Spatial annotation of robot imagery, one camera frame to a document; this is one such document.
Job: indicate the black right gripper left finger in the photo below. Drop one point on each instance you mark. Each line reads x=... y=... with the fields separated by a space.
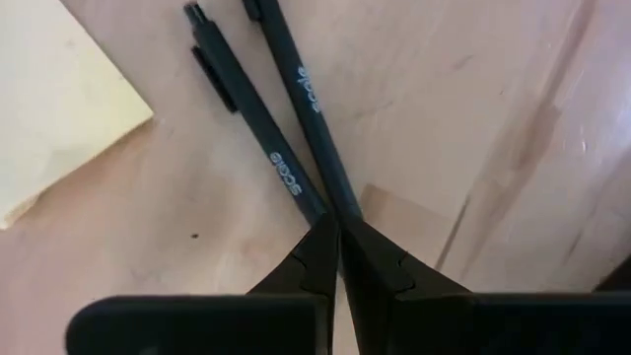
x=305 y=276

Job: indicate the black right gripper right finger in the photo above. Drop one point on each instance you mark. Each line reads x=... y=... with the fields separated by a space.
x=374 y=276

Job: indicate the yellow sticky note pad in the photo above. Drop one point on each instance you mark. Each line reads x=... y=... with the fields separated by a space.
x=59 y=108

